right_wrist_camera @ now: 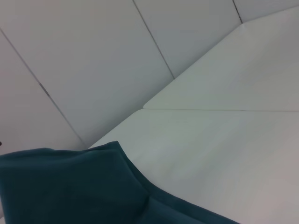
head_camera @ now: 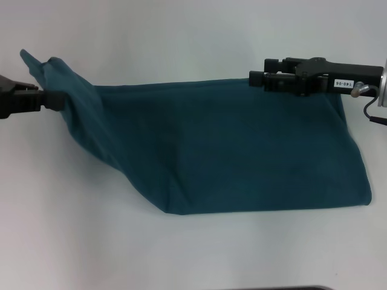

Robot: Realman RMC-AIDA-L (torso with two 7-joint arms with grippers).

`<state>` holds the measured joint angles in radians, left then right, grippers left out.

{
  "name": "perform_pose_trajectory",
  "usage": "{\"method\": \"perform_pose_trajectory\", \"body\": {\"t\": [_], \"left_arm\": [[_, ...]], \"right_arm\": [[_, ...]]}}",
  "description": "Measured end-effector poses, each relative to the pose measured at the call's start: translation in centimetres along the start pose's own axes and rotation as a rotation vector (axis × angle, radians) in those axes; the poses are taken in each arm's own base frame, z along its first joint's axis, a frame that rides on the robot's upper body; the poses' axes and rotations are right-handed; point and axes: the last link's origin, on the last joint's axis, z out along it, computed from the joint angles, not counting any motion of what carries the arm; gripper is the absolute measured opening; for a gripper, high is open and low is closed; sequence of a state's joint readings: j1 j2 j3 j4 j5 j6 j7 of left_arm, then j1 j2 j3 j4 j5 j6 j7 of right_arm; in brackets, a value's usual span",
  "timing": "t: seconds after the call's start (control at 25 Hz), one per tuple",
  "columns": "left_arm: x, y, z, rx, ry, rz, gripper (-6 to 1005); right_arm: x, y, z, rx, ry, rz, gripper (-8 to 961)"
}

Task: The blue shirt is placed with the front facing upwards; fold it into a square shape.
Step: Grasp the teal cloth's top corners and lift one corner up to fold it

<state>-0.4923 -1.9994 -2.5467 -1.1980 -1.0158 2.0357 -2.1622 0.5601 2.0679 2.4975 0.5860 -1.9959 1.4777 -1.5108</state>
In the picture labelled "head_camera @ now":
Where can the blue FREE print t-shirt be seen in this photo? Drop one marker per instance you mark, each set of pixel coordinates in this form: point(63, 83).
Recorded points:
point(211, 145)

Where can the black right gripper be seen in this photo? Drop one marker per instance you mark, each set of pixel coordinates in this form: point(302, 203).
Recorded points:
point(332, 78)

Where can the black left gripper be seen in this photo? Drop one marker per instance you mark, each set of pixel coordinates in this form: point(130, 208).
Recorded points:
point(15, 101)

